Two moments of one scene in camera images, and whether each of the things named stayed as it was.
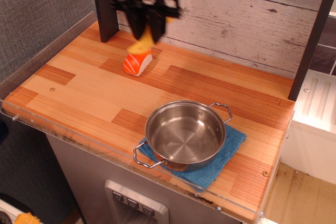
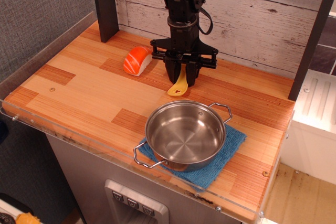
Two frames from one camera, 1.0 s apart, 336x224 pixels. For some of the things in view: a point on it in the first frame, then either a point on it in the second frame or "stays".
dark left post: (107, 16) stays
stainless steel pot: (185, 135) stays
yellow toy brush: (146, 42) to (181, 85)
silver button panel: (124, 206) stays
